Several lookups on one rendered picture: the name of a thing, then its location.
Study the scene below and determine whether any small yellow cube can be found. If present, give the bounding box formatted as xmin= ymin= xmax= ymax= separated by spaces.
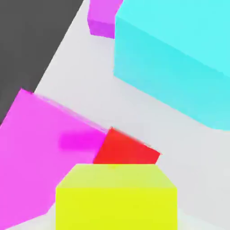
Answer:
xmin=55 ymin=163 xmax=178 ymax=230

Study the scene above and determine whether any small red cube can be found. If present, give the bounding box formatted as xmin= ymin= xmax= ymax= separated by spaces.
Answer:
xmin=93 ymin=127 xmax=162 ymax=165

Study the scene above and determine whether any large cyan box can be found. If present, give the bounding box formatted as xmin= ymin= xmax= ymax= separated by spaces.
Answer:
xmin=113 ymin=0 xmax=230 ymax=131

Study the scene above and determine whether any large magenta box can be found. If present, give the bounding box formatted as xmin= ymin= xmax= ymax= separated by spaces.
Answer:
xmin=0 ymin=88 xmax=109 ymax=230

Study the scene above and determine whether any large purple box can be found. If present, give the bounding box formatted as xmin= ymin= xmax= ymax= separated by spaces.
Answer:
xmin=87 ymin=0 xmax=124 ymax=40

